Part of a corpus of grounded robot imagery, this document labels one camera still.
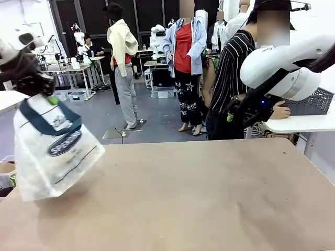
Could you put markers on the person's right forearm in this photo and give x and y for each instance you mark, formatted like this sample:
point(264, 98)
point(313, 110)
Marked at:
point(208, 89)

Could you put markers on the mannequin with blue shirt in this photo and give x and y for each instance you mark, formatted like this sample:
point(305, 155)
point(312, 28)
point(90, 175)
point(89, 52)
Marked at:
point(183, 52)

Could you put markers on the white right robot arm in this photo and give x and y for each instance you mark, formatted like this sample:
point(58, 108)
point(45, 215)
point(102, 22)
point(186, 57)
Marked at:
point(288, 62)

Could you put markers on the black monitor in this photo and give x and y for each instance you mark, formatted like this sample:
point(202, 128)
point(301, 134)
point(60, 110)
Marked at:
point(162, 78)

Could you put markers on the brown cardboard box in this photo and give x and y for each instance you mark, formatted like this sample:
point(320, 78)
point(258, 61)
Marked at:
point(6, 167)

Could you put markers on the person in black striped shirt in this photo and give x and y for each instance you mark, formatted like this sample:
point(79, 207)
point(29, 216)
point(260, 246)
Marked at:
point(230, 78)

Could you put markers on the dark grey plastic basket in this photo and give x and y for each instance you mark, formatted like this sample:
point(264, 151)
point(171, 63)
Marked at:
point(311, 103)

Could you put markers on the mannequin with white shirt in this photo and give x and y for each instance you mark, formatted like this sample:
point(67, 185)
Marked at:
point(234, 23)

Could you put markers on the bare white torso mannequin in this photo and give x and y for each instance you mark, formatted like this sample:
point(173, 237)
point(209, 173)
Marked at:
point(202, 18)

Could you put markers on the mannequin base plate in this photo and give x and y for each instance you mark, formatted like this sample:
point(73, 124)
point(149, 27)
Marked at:
point(132, 129)

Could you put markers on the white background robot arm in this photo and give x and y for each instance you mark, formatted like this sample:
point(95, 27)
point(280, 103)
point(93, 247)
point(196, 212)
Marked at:
point(81, 47)
point(51, 44)
point(157, 39)

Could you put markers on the person's left hand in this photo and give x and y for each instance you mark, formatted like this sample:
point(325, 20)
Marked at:
point(281, 109)

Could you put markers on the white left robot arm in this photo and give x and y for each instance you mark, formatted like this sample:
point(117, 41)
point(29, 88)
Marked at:
point(26, 39)

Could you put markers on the background work table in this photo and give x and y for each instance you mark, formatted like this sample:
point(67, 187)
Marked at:
point(68, 68)

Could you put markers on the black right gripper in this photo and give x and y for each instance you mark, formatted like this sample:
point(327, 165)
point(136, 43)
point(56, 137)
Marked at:
point(252, 109)

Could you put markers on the person in black top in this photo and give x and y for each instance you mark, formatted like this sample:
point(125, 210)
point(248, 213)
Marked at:
point(94, 47)

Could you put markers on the mannequin with white blouse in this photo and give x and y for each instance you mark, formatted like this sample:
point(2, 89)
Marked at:
point(218, 34)

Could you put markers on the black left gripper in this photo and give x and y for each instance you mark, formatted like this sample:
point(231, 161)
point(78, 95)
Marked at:
point(34, 82)

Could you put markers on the clear plastic storage box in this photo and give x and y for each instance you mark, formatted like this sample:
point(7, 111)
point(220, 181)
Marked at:
point(78, 96)
point(60, 96)
point(163, 92)

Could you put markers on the square metal floor plate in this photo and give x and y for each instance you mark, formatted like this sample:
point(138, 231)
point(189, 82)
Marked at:
point(112, 134)

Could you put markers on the floral print garment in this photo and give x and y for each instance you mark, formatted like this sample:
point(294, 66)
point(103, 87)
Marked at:
point(210, 60)

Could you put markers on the mannequin with cream jacket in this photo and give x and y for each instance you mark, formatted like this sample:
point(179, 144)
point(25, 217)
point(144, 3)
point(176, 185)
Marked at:
point(123, 52)

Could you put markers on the white side table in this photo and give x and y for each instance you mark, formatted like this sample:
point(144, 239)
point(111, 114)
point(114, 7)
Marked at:
point(301, 123)

